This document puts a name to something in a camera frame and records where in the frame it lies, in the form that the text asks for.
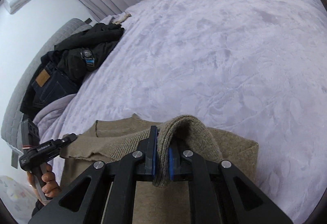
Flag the black jacket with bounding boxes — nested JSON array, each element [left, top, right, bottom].
[[20, 23, 125, 118]]

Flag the grey quilted headboard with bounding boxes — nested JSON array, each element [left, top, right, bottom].
[[1, 18, 91, 152]]

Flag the person left hand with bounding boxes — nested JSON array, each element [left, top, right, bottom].
[[27, 164, 61, 204]]

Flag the brown knit sweater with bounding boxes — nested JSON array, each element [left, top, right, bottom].
[[60, 115, 259, 223]]

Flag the lavender folded throw blanket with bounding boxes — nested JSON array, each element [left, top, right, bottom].
[[33, 94, 76, 138]]

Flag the dark blue jeans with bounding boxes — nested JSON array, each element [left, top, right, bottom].
[[22, 60, 78, 109]]

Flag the lavender plush bed blanket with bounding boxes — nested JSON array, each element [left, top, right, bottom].
[[38, 0, 327, 224]]

